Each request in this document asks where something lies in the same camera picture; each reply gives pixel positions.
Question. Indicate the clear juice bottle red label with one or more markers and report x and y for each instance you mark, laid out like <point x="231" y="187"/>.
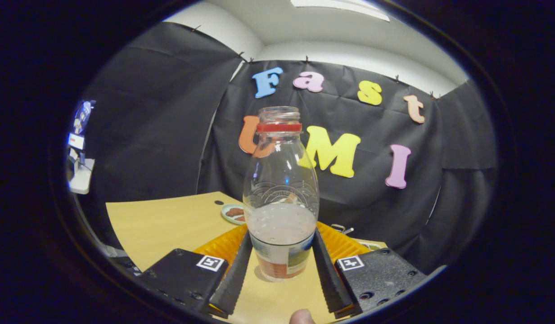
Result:
<point x="282" y="220"/>

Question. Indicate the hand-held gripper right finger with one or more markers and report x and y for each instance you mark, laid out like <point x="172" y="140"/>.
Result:
<point x="329" y="279"/>

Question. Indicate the brown meat pieces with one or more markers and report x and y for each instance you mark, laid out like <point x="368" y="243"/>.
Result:
<point x="235" y="211"/>

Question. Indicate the green plate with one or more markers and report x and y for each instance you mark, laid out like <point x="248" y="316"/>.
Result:
<point x="227" y="213"/>

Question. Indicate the white shelf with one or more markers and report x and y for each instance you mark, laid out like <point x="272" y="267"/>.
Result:
<point x="83" y="177"/>

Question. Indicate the blue round object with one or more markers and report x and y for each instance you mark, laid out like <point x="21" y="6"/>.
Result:
<point x="83" y="116"/>

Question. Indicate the large ceiling light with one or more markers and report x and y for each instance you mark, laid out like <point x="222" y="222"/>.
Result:
<point x="340" y="8"/>

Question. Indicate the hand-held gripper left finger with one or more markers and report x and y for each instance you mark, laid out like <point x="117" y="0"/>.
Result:
<point x="234" y="279"/>

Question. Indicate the small metal rack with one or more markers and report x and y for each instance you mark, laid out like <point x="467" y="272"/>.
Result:
<point x="338" y="228"/>

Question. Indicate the white divided dish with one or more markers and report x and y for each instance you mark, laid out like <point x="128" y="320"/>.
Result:
<point x="369" y="245"/>

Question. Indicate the wooden table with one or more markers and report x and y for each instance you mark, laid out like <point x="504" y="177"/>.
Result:
<point x="169" y="225"/>

